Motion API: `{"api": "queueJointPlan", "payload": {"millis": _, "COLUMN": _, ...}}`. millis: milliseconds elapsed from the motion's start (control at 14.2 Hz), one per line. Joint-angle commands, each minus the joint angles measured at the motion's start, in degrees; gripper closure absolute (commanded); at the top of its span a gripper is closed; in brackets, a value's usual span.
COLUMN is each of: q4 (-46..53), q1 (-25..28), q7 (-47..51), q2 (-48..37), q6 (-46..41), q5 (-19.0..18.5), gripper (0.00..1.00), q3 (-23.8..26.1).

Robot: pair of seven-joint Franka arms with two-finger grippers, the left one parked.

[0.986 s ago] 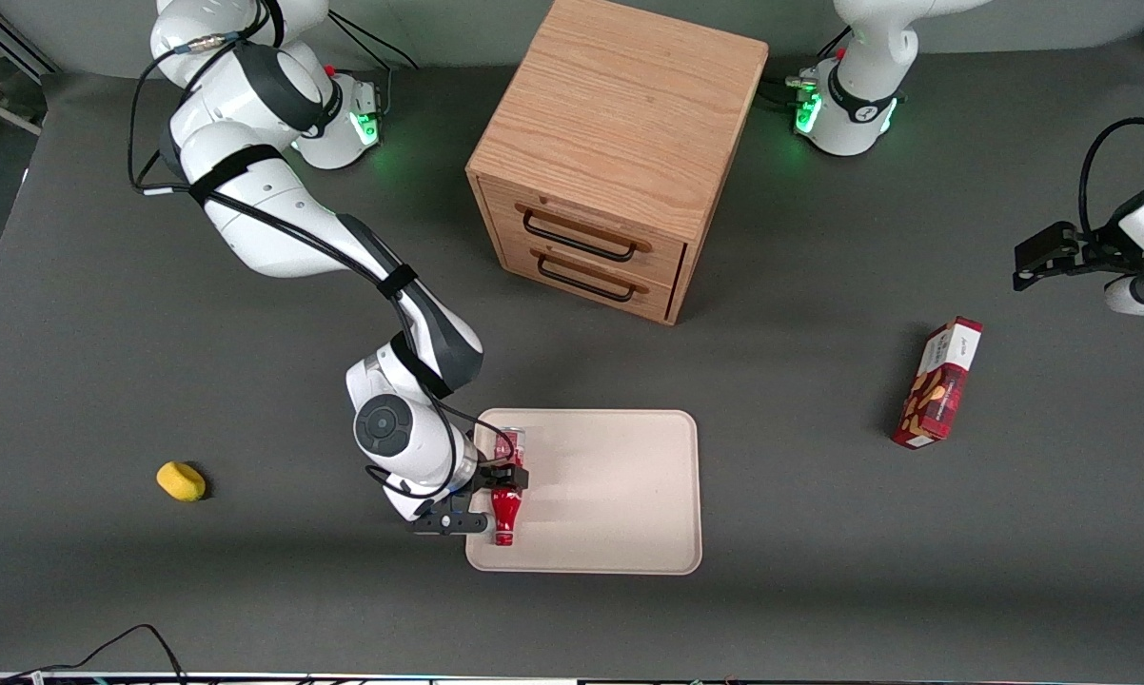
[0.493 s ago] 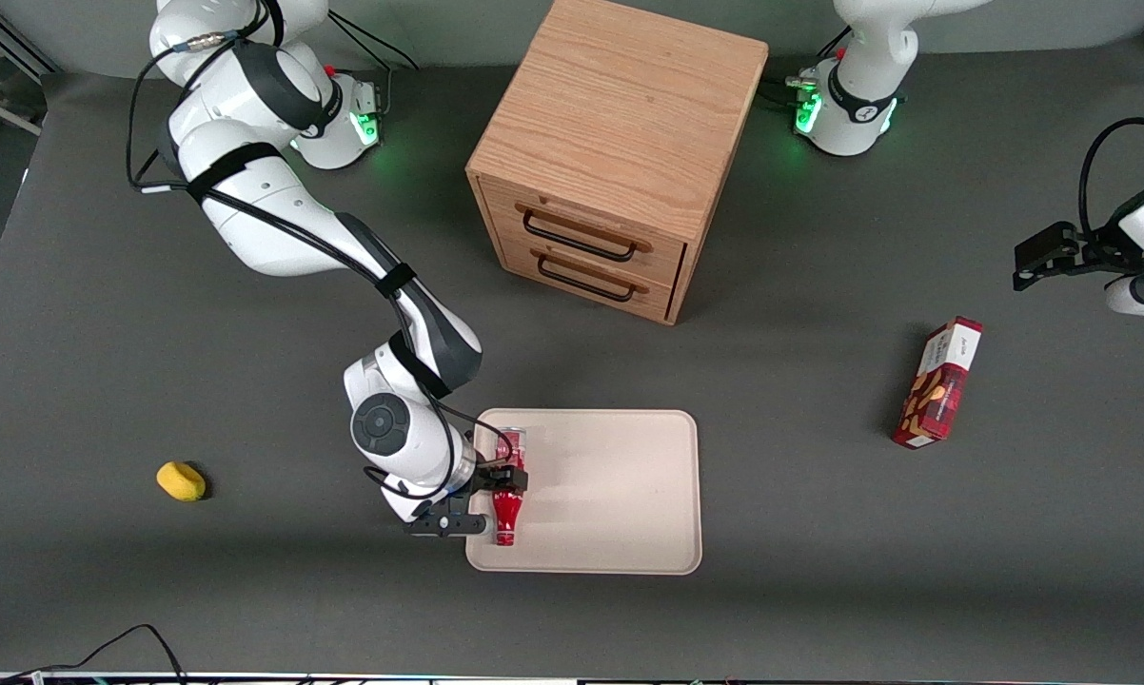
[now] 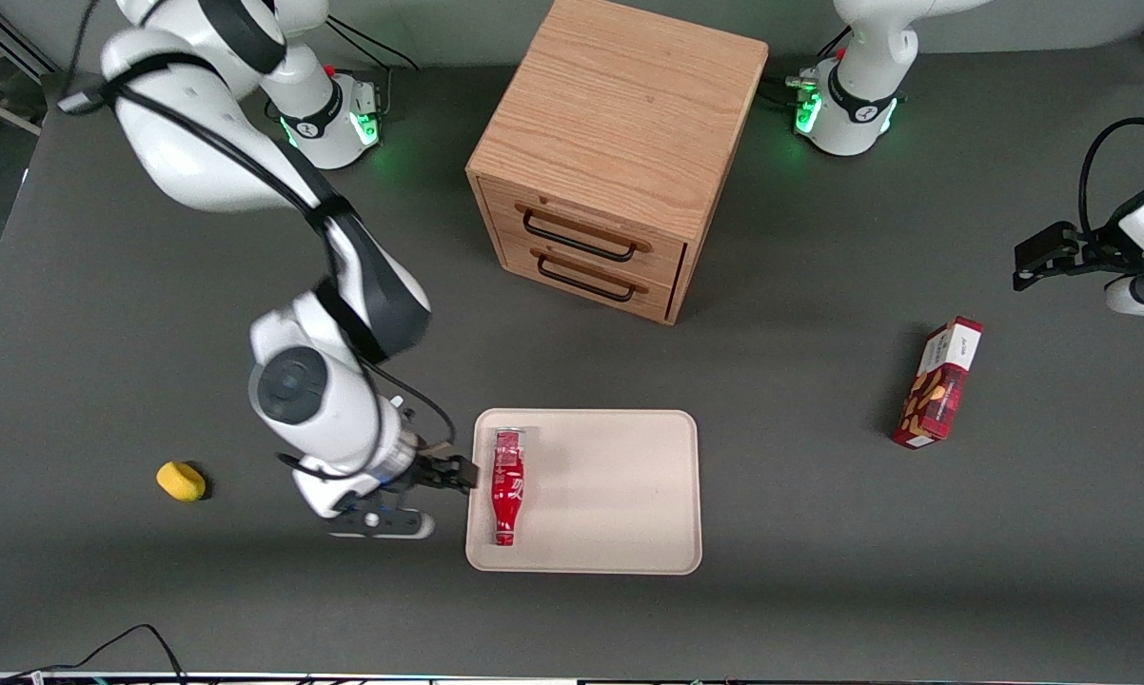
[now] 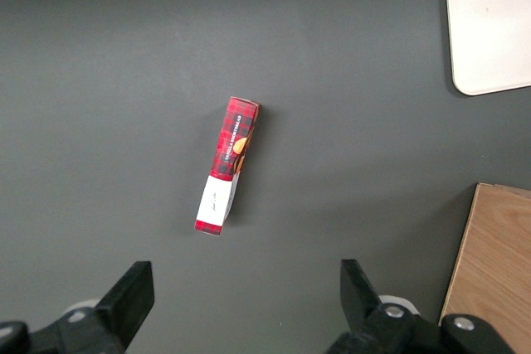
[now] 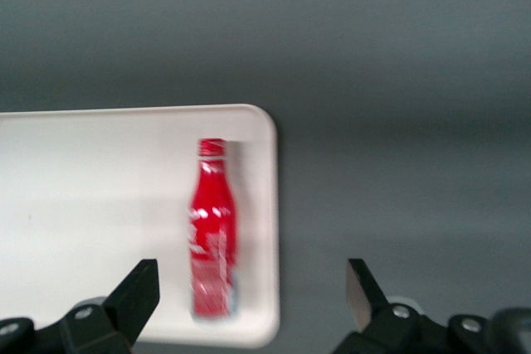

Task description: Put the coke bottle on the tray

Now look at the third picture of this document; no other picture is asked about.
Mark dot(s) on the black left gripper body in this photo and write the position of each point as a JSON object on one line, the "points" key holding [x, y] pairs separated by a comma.
{"points": [[1095, 247]]}

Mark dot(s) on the yellow sponge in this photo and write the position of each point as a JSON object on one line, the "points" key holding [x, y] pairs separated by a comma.
{"points": [[180, 481]]}

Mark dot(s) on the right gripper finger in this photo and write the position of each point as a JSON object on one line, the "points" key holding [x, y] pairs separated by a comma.
{"points": [[463, 483], [464, 465]]}

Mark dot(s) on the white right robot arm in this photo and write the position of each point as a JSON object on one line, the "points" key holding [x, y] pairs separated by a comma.
{"points": [[201, 143]]}

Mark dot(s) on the aluminium frame bar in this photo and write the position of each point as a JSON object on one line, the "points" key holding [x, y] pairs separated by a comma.
{"points": [[15, 52]]}

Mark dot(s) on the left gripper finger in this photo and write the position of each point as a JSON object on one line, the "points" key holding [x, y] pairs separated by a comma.
{"points": [[1043, 277], [1048, 249]]}

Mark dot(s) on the red snack box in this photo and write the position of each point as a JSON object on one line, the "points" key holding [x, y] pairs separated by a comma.
{"points": [[938, 390]]}

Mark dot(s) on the red coke bottle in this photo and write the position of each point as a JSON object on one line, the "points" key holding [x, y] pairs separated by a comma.
{"points": [[507, 495]]}

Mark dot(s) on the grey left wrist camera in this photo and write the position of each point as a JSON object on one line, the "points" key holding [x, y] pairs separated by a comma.
{"points": [[1143, 297]]}

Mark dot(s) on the beige plastic tray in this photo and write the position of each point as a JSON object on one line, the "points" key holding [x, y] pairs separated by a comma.
{"points": [[610, 495]]}

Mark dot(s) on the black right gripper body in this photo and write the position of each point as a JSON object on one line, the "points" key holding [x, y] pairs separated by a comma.
{"points": [[432, 472]]}

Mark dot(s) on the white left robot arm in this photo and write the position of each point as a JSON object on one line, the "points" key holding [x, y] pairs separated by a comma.
{"points": [[862, 105]]}

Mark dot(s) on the wooden drawer cabinet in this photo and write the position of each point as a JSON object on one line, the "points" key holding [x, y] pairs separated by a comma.
{"points": [[620, 105]]}

